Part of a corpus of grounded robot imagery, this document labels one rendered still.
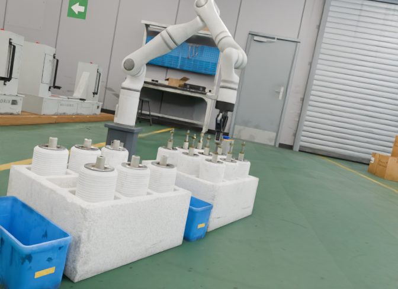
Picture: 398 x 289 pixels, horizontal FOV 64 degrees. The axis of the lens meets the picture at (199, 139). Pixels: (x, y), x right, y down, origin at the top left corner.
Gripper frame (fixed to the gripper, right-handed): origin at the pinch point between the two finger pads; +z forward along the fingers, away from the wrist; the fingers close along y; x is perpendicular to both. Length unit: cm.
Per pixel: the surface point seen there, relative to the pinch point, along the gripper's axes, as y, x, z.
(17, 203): -56, 39, 24
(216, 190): -9.5, -5.1, 18.8
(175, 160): 5.4, 18.0, 14.2
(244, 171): 18.9, -10.7, 14.1
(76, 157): -38, 36, 13
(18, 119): 108, 206, 31
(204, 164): -3.9, 2.5, 11.3
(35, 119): 132, 211, 31
